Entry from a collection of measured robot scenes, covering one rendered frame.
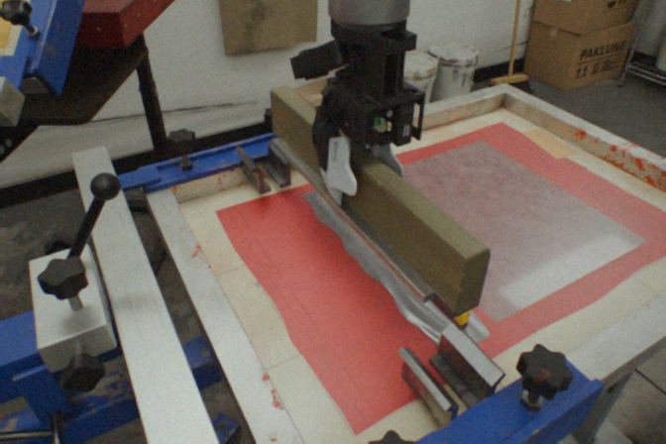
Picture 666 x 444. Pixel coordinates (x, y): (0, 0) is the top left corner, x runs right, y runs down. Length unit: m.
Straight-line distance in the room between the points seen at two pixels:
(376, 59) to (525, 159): 0.56
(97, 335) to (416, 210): 0.31
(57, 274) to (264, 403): 0.22
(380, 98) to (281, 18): 2.22
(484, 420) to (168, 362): 0.29
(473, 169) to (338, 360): 0.46
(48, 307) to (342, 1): 0.38
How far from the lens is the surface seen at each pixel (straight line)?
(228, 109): 2.79
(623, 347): 0.62
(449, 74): 3.16
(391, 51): 0.45
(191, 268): 0.65
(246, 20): 2.59
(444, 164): 0.90
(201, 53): 2.63
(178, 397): 0.47
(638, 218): 0.89
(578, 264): 0.76
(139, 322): 0.53
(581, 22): 3.72
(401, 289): 0.64
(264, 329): 0.61
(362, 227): 0.55
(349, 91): 0.49
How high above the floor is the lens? 1.42
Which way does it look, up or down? 35 degrees down
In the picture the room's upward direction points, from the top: straight up
